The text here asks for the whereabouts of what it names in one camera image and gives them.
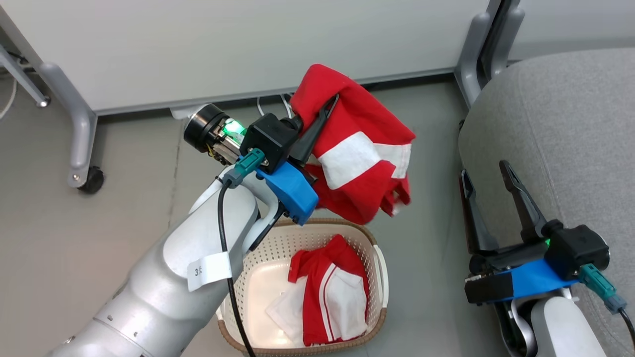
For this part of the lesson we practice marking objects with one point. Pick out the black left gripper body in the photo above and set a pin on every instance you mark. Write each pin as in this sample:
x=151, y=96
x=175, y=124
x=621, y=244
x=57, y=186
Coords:
x=206, y=129

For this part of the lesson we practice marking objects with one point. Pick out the cream perforated laundry basket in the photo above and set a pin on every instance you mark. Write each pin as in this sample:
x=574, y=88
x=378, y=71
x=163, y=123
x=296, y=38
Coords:
x=258, y=292

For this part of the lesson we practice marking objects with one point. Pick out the white power adapter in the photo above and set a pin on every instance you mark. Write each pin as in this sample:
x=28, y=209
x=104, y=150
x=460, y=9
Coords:
x=184, y=112

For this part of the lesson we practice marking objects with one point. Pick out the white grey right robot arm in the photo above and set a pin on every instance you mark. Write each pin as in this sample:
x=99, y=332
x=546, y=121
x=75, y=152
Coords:
x=560, y=327

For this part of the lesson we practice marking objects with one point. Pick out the narrow white partition panel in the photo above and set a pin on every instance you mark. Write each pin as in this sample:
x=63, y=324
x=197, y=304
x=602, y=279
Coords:
x=570, y=25

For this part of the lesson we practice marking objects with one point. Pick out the red white sports garment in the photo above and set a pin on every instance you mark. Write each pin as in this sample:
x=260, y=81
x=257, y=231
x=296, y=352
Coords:
x=357, y=124
x=330, y=297

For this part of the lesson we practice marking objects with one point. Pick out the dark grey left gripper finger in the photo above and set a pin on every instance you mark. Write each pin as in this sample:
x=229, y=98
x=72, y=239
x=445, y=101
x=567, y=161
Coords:
x=312, y=134

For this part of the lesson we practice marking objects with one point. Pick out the large white partition panel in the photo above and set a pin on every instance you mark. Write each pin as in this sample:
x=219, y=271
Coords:
x=223, y=44

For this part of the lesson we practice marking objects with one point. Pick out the black caster wheel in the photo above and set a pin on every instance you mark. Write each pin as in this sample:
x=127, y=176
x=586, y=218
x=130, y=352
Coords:
x=93, y=179

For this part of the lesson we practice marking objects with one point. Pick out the grey fabric sofa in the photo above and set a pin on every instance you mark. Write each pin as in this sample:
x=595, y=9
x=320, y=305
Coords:
x=570, y=148

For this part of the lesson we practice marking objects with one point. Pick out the grey partition foot with caster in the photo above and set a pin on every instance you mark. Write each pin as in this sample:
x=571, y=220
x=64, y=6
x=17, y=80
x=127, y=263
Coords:
x=79, y=129

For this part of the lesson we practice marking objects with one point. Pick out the grey metal table leg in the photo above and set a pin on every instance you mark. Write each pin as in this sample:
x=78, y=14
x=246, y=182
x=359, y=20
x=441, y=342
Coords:
x=22, y=79

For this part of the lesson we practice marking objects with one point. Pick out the right wrist camera blue mount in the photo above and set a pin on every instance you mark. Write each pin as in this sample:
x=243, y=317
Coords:
x=536, y=280

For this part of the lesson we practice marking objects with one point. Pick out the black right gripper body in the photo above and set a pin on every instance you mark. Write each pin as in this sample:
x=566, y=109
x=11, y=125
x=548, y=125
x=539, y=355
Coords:
x=506, y=260

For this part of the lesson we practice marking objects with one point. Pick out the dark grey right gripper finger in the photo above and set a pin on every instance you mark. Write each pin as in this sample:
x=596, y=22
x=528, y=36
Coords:
x=475, y=218
x=523, y=208

